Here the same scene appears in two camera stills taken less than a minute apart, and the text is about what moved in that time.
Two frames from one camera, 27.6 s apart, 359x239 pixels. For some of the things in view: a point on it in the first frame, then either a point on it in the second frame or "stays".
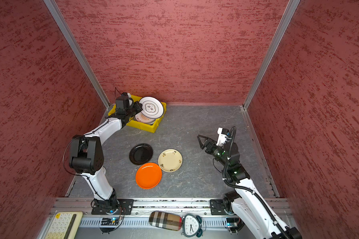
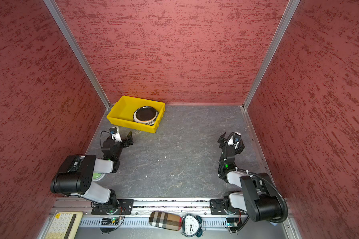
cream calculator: x=65 y=225 stays
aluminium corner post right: x=290 y=10 stays
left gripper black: x=138 y=106 to x=129 y=139
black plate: x=140 y=154 to x=145 y=113
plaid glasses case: x=166 y=220 stays
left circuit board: x=113 y=221 stays
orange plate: x=148 y=175 to x=138 y=120
